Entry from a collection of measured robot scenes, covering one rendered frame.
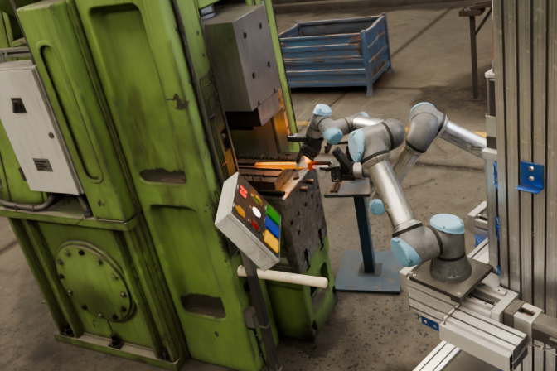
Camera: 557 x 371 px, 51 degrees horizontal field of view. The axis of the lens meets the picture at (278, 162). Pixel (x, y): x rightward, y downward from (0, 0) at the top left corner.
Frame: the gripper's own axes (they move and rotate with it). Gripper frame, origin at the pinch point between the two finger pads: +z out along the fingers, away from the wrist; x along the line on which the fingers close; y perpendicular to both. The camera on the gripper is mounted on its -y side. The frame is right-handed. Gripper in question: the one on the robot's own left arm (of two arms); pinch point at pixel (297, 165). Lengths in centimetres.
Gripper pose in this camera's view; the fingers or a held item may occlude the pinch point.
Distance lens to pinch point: 279.6
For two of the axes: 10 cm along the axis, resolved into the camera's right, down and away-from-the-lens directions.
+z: -2.6, 7.6, 6.0
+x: 4.3, -4.6, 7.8
